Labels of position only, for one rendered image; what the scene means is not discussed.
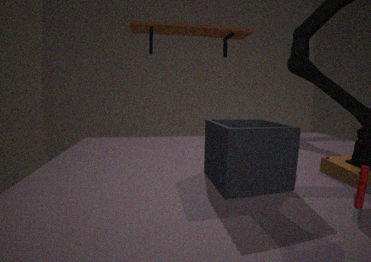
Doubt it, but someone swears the red peg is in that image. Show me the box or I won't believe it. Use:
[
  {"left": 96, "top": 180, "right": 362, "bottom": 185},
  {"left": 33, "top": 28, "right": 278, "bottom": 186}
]
[{"left": 354, "top": 165, "right": 370, "bottom": 209}]

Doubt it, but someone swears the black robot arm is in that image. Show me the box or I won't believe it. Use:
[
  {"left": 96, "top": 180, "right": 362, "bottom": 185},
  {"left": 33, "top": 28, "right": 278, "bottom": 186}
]
[{"left": 287, "top": 0, "right": 371, "bottom": 170}]

